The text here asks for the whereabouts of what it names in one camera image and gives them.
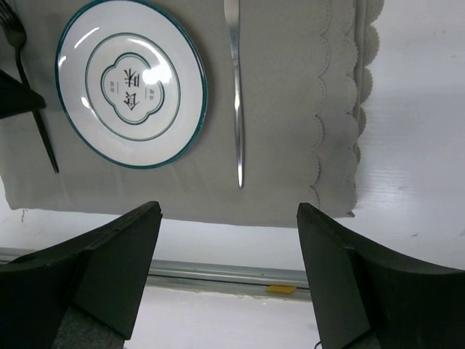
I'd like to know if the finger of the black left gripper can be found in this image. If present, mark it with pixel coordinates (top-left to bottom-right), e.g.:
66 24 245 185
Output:
0 71 46 119

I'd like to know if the white plate with teal rim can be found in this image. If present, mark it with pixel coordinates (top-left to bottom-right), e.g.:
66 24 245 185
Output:
55 1 209 169

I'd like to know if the aluminium table edge rail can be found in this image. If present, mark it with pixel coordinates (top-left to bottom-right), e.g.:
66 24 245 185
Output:
1 246 310 302

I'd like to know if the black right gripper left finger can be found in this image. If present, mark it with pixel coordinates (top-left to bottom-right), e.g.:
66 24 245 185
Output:
1 201 162 348

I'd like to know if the grey cloth placemat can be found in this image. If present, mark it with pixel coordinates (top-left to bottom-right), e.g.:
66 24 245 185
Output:
1 1 384 227

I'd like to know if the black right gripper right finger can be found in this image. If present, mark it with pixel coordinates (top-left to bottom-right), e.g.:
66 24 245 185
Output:
297 203 464 348

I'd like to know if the dark metal fork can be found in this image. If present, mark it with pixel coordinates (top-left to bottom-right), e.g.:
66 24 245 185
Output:
1 0 60 174

